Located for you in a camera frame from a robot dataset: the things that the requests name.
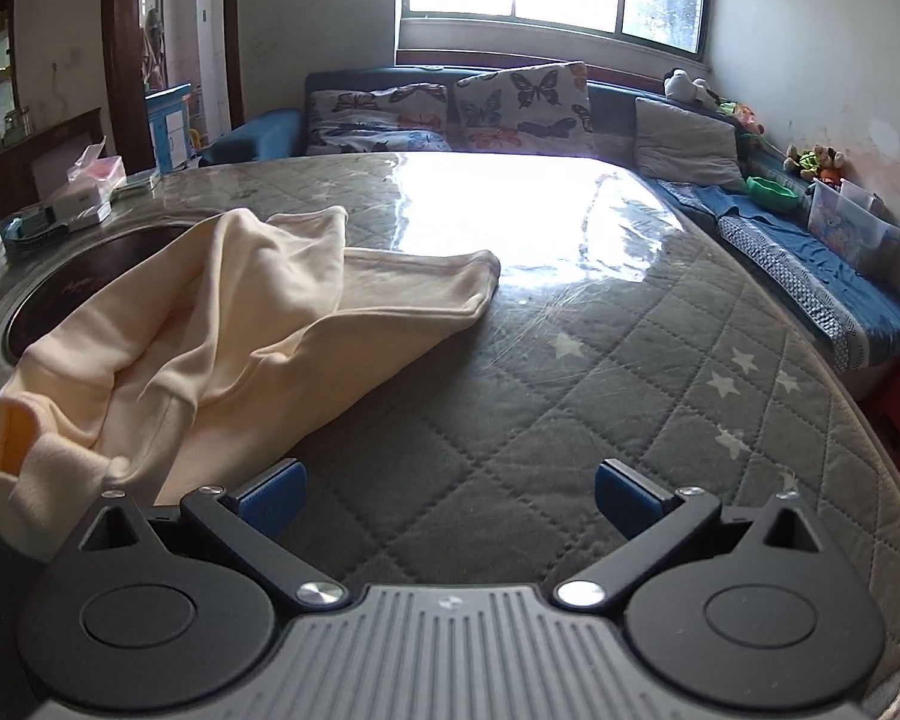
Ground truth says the black round hotplate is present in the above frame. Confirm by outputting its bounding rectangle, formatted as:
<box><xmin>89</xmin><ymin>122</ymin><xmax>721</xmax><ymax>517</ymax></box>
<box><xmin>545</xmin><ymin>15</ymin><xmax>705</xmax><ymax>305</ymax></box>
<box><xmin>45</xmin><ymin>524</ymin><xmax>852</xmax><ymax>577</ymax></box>
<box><xmin>0</xmin><ymin>223</ymin><xmax>200</xmax><ymax>362</ymax></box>

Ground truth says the cream sweatshirt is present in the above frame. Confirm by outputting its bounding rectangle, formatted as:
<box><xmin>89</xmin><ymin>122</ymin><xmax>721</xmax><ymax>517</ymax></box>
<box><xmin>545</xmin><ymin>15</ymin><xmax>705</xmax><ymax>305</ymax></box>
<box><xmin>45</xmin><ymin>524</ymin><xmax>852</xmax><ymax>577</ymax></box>
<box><xmin>0</xmin><ymin>205</ymin><xmax>502</xmax><ymax>563</ymax></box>

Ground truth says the flat green box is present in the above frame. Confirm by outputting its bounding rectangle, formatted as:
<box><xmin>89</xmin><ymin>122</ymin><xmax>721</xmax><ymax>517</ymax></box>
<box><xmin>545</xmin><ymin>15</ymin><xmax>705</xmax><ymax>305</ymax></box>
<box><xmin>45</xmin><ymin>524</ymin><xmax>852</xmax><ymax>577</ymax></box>
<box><xmin>109</xmin><ymin>169</ymin><xmax>162</xmax><ymax>200</ymax></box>

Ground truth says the dark wooden door frame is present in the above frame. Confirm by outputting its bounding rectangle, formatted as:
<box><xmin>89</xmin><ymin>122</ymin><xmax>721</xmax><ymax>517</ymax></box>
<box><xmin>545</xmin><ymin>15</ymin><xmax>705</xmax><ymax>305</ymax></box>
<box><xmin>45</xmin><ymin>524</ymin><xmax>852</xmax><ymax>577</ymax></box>
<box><xmin>101</xmin><ymin>0</ymin><xmax>241</xmax><ymax>173</ymax></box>

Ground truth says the blue sofa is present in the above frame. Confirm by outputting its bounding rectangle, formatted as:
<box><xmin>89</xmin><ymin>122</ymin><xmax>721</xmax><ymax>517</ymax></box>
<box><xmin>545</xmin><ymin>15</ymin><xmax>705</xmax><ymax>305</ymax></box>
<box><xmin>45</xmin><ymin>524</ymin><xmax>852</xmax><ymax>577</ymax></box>
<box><xmin>199</xmin><ymin>64</ymin><xmax>900</xmax><ymax>400</ymax></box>

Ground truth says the green bowl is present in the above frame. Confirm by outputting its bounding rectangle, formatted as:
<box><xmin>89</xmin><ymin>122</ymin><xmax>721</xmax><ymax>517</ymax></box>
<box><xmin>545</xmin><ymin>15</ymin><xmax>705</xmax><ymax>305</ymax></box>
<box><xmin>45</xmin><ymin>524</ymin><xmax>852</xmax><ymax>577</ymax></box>
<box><xmin>745</xmin><ymin>176</ymin><xmax>800</xmax><ymax>215</ymax></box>

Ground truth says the clear plastic storage box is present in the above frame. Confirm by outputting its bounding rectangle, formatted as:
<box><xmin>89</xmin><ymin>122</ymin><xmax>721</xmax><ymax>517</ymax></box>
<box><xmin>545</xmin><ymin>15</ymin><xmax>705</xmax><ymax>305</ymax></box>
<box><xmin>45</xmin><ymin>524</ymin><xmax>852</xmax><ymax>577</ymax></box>
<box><xmin>806</xmin><ymin>178</ymin><xmax>900</xmax><ymax>275</ymax></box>

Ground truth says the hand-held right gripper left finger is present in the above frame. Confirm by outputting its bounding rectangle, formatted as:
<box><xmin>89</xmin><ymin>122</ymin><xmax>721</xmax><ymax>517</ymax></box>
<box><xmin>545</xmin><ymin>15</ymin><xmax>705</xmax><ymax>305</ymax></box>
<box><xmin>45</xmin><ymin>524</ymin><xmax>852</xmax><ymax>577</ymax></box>
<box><xmin>60</xmin><ymin>457</ymin><xmax>350</xmax><ymax>611</ymax></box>

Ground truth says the dark wooden sideboard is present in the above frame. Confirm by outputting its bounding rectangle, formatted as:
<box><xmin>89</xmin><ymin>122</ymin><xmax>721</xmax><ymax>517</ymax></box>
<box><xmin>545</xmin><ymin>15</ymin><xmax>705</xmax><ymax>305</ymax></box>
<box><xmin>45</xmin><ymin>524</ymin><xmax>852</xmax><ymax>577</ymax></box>
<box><xmin>0</xmin><ymin>109</ymin><xmax>106</xmax><ymax>218</ymax></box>

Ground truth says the grey cushion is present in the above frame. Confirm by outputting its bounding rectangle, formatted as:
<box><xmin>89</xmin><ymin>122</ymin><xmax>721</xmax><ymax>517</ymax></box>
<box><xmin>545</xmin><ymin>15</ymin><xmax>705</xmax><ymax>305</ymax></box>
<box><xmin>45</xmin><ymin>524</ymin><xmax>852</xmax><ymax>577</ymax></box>
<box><xmin>634</xmin><ymin>97</ymin><xmax>747</xmax><ymax>192</ymax></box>

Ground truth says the blue patterned sofa cover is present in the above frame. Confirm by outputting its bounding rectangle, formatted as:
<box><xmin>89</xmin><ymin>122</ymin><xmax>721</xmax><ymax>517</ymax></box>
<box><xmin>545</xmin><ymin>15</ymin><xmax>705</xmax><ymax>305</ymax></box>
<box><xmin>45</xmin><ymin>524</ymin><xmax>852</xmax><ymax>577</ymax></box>
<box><xmin>656</xmin><ymin>180</ymin><xmax>900</xmax><ymax>376</ymax></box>

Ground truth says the blue and white cabinet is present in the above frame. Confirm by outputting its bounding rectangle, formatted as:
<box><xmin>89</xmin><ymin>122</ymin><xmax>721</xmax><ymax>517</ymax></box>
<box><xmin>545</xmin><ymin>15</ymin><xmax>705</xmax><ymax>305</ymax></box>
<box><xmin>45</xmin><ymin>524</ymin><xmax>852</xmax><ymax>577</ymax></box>
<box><xmin>145</xmin><ymin>82</ymin><xmax>200</xmax><ymax>173</ymax></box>

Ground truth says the colourful plush toy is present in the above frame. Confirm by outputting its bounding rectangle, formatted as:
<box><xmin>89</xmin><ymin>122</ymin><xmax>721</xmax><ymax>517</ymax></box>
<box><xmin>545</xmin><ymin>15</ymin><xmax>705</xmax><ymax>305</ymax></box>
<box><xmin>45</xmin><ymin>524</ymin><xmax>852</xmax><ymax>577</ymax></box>
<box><xmin>718</xmin><ymin>100</ymin><xmax>766</xmax><ymax>137</ymax></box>

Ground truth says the flat butterfly print pillow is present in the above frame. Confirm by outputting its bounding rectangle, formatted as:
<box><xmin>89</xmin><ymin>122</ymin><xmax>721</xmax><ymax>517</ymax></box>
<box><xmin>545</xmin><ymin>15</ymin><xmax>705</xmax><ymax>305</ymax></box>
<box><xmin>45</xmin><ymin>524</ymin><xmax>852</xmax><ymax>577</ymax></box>
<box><xmin>305</xmin><ymin>82</ymin><xmax>455</xmax><ymax>156</ymax></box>

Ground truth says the square butterfly print pillow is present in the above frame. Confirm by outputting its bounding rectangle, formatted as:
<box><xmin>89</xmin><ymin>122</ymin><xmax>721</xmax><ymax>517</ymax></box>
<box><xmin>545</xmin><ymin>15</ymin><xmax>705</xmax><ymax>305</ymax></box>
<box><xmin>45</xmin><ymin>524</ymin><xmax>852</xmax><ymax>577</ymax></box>
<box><xmin>452</xmin><ymin>61</ymin><xmax>596</xmax><ymax>153</ymax></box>

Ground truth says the panda plush toy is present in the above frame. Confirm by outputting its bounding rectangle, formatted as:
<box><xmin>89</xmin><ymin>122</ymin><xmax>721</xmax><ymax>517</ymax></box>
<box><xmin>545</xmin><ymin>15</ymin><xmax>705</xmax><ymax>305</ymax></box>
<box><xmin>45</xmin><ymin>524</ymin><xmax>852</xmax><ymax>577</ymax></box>
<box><xmin>661</xmin><ymin>67</ymin><xmax>721</xmax><ymax>107</ymax></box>

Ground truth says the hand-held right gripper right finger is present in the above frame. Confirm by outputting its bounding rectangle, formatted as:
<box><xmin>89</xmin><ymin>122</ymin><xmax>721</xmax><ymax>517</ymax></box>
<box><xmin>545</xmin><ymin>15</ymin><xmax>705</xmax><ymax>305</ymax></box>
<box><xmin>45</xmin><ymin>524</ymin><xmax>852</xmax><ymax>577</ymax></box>
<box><xmin>555</xmin><ymin>457</ymin><xmax>827</xmax><ymax>611</ymax></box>

